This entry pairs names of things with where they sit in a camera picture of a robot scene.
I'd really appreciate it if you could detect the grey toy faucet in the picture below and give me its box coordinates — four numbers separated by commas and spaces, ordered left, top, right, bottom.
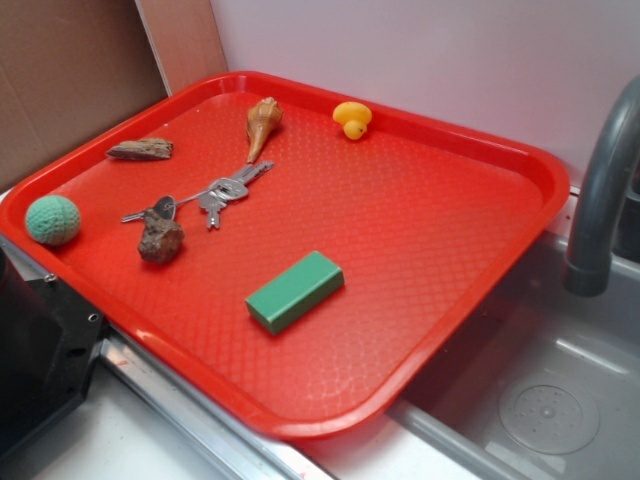
562, 78, 639, 297

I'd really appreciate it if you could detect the green rectangular block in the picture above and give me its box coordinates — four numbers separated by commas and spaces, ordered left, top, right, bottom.
245, 251, 345, 335

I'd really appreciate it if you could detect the grey plastic toy sink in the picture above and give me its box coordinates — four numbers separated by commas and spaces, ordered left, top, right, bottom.
311, 202, 639, 479

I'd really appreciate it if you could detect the silver key bunch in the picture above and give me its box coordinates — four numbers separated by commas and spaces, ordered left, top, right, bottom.
151, 161, 275, 229

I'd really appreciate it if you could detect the brown conch seashell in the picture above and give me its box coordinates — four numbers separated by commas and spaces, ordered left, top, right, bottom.
245, 97, 284, 164

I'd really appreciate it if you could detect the red plastic tray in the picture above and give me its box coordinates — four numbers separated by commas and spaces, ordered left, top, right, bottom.
1, 72, 569, 439

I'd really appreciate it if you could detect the flat brown wood piece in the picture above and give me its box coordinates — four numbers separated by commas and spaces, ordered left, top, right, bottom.
106, 138, 174, 161

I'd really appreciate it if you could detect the brown rough rock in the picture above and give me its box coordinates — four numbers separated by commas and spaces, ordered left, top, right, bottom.
137, 209, 185, 264

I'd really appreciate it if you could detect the yellow rubber duck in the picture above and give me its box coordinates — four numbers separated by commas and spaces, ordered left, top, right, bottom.
332, 101, 373, 140

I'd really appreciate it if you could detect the brown cardboard panel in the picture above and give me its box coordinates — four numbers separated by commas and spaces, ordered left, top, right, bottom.
1, 1, 227, 191

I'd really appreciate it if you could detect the green knitted ball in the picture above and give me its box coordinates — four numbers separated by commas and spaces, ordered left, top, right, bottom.
24, 195, 81, 247

